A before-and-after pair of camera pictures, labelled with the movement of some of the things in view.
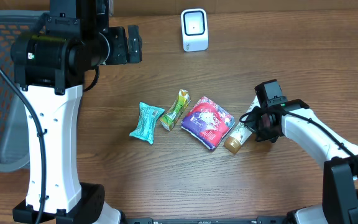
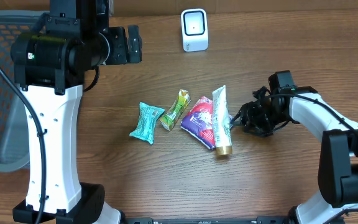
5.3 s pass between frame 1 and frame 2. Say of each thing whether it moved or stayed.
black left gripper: stayed
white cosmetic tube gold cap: moved
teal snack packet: stayed
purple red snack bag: stayed
